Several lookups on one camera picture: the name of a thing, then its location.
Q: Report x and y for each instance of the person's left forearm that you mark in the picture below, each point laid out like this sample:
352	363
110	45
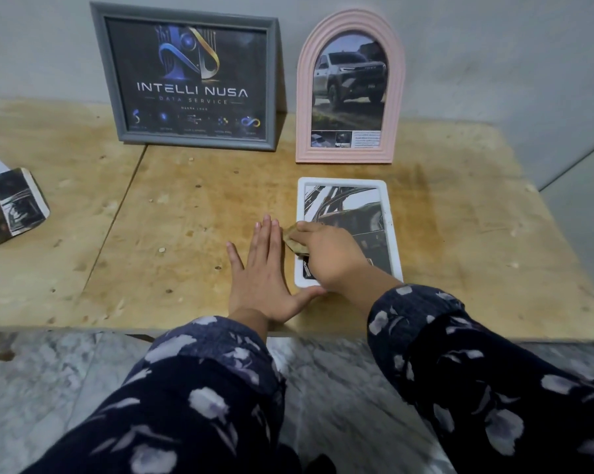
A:
178	404

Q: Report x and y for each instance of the brown wiping cloth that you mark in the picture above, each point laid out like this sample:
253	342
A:
294	239

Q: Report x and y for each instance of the black car brochure print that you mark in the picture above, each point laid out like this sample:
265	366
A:
10	207

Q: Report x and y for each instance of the person's right forearm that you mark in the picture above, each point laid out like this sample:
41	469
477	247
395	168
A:
475	370

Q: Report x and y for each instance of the grey picture frame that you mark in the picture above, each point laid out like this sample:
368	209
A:
99	69

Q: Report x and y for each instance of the white cabinet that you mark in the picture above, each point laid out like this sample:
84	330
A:
583	217

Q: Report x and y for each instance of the person's left hand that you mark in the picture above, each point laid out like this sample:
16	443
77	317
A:
260	286

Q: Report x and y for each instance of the pink arched picture frame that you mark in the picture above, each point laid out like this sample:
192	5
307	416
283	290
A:
304	152

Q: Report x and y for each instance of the person's dark floral dress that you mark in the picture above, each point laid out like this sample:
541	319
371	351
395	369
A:
297	461

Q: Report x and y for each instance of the white picture frame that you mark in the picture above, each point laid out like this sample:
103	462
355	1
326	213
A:
393	227

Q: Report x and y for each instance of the person's right hand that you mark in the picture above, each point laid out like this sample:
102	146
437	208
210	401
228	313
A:
334	256

